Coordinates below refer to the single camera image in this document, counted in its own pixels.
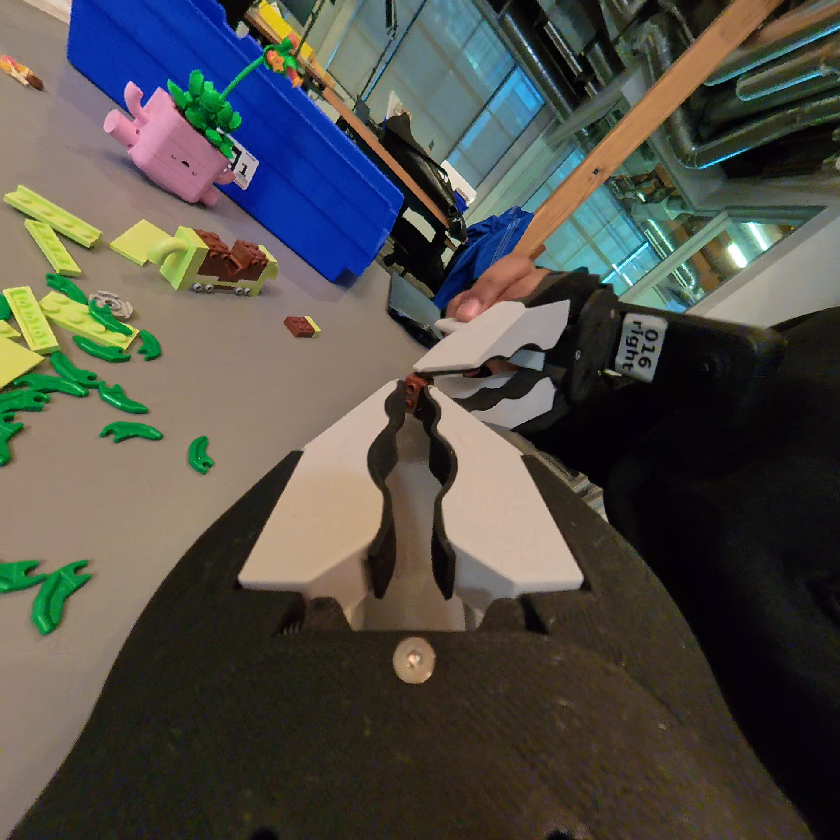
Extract scattered lime green bricks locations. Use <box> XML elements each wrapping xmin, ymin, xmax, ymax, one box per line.
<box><xmin>0</xmin><ymin>184</ymin><xmax>173</xmax><ymax>391</ymax></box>

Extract dark laptop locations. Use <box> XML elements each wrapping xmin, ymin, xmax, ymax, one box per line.
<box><xmin>386</xmin><ymin>270</ymin><xmax>442</xmax><ymax>345</ymax></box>

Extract person's right hand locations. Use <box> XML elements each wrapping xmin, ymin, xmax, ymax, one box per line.
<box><xmin>445</xmin><ymin>252</ymin><xmax>559</xmax><ymax>324</ymax></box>

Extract blue plastic bin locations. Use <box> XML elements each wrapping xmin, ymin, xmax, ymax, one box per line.
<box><xmin>67</xmin><ymin>0</ymin><xmax>404</xmax><ymax>286</ymax></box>

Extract scattered green leaf pieces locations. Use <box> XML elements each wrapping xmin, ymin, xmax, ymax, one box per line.
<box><xmin>0</xmin><ymin>272</ymin><xmax>217</xmax><ymax>636</ymax></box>

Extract grey round plate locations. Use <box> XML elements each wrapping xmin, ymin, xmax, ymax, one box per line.
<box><xmin>88</xmin><ymin>290</ymin><xmax>134</xmax><ymax>321</ymax></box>

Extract blue cloth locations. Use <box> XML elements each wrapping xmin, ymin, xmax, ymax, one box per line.
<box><xmin>433</xmin><ymin>205</ymin><xmax>536</xmax><ymax>309</ymax></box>

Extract small orange yellow flower pieces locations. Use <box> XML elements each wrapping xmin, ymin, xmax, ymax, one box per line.
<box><xmin>0</xmin><ymin>54</ymin><xmax>46</xmax><ymax>91</ymax></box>

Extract wooden table edge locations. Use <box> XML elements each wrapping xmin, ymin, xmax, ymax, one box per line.
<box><xmin>246</xmin><ymin>13</ymin><xmax>457</xmax><ymax>231</ymax></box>

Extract black bag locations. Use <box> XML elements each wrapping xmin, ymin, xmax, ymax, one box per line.
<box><xmin>377</xmin><ymin>115</ymin><xmax>468</xmax><ymax>283</ymax></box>

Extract pink brick plant pot figure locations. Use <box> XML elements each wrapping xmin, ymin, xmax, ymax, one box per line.
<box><xmin>104</xmin><ymin>36</ymin><xmax>306</xmax><ymax>207</ymax></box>

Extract lime and brown brick assembly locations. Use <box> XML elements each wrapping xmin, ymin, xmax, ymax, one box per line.
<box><xmin>147</xmin><ymin>226</ymin><xmax>280</xmax><ymax>298</ymax></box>

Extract wooden beam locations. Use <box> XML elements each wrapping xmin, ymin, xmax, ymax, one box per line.
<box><xmin>515</xmin><ymin>0</ymin><xmax>788</xmax><ymax>260</ymax></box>

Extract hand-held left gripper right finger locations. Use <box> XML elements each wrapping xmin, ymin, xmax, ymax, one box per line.
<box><xmin>423</xmin><ymin>386</ymin><xmax>586</xmax><ymax>611</ymax></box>

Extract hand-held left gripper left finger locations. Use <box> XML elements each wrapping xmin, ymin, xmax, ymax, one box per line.
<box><xmin>236</xmin><ymin>381</ymin><xmax>406</xmax><ymax>608</ymax></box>

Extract white printed marker tag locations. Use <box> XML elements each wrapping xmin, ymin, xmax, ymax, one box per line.
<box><xmin>226</xmin><ymin>134</ymin><xmax>260</xmax><ymax>191</ymax></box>

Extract silver ventilation ducts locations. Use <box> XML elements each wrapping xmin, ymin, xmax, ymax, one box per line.
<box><xmin>499</xmin><ymin>0</ymin><xmax>840</xmax><ymax>211</ymax></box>

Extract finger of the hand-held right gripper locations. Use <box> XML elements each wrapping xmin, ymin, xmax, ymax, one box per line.
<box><xmin>413</xmin><ymin>300</ymin><xmax>572</xmax><ymax>377</ymax></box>
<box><xmin>448</xmin><ymin>371</ymin><xmax>559</xmax><ymax>432</ymax></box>

